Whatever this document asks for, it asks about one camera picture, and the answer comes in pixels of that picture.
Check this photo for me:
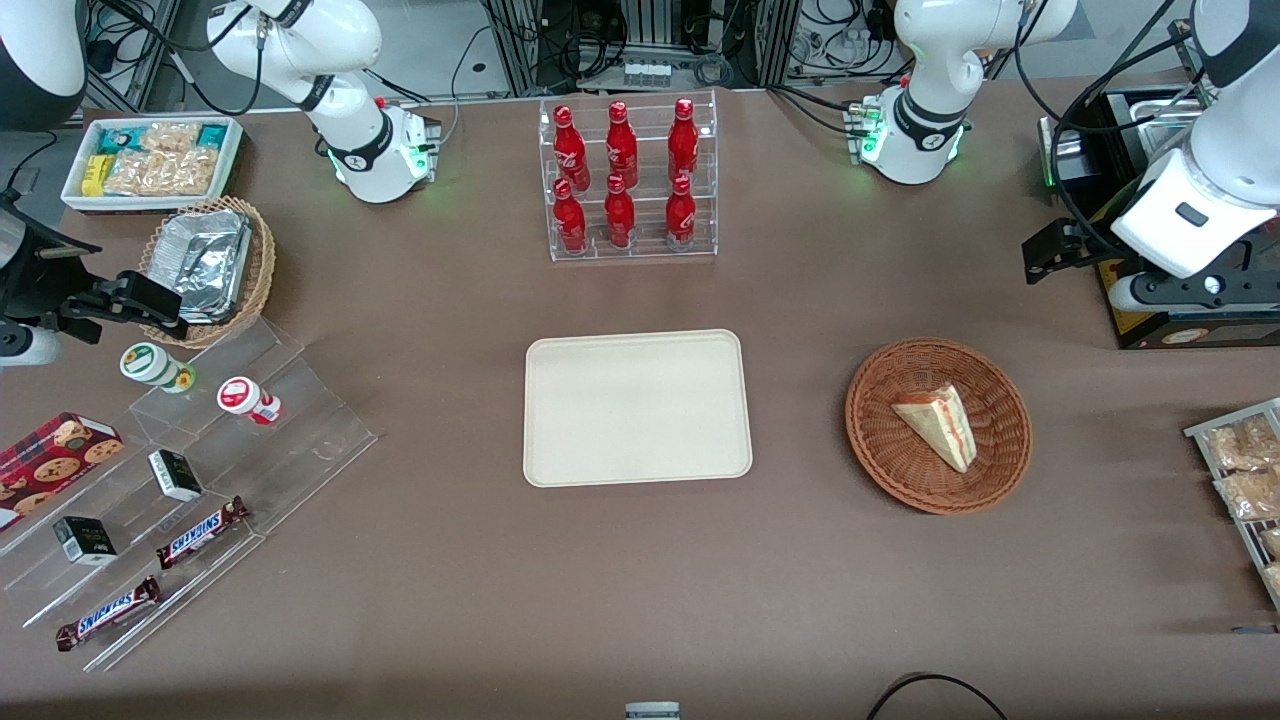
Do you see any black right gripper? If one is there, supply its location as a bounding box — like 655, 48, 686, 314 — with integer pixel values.
0, 192, 191, 347

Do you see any red cola bottle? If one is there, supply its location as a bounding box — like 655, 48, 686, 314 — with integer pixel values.
668, 97, 700, 185
606, 100, 639, 187
553, 178, 589, 254
604, 173, 636, 250
553, 104, 590, 191
666, 174, 697, 251

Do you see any brown round wicker basket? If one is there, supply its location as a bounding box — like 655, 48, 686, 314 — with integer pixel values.
845, 338, 1033, 516

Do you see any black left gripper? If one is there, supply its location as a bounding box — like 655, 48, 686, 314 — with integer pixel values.
1022, 218, 1131, 287

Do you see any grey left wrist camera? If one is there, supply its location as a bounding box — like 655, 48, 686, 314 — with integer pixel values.
1108, 262, 1280, 313

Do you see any green lidded yoghurt cup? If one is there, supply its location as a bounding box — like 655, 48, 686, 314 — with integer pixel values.
120, 342, 197, 394

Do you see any clear acrylic bottle rack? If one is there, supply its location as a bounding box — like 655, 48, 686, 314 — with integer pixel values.
538, 90, 719, 263

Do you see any clear cracker pack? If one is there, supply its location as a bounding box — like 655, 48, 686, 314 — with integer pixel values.
1214, 468, 1280, 522
1203, 414, 1280, 472
104, 149, 219, 197
142, 122, 202, 155

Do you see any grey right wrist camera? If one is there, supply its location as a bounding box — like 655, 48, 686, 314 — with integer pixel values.
0, 325, 63, 368

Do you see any black cable loop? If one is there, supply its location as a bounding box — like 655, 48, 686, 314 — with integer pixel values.
865, 672, 1011, 720

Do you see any light tan wicker basket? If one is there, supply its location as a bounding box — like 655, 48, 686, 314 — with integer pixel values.
138, 196, 277, 349

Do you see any clear acrylic stepped shelf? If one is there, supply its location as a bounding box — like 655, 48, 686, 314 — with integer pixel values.
0, 315, 379, 673

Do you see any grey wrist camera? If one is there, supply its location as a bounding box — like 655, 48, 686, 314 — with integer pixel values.
0, 325, 63, 368
1108, 262, 1280, 313

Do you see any stack of foil trays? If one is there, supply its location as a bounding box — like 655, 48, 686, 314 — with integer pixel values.
158, 209, 252, 324

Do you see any aluminium frame rack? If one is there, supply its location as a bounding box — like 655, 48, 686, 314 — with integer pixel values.
483, 0, 803, 97

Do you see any triangular sandwich wedge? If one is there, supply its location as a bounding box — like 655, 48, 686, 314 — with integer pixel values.
891, 384, 978, 474

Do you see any beige rectangular tray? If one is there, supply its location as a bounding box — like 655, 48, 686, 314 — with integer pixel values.
523, 329, 754, 489

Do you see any red tartan cookie box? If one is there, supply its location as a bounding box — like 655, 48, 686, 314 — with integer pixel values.
0, 412, 125, 532

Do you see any brown Snickers bar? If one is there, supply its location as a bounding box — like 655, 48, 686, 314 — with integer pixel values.
55, 576, 163, 653
156, 497, 251, 570

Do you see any small black carton box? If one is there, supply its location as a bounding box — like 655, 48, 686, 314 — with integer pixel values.
148, 450, 205, 503
52, 516, 119, 567

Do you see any tray of packaged pastries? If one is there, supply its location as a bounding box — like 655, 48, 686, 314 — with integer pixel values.
1184, 398, 1280, 611

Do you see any red lidded yoghurt cup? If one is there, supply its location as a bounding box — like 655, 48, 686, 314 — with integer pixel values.
217, 376, 283, 426

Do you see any white snack bin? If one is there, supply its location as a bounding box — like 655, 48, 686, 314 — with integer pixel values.
60, 116, 245, 215

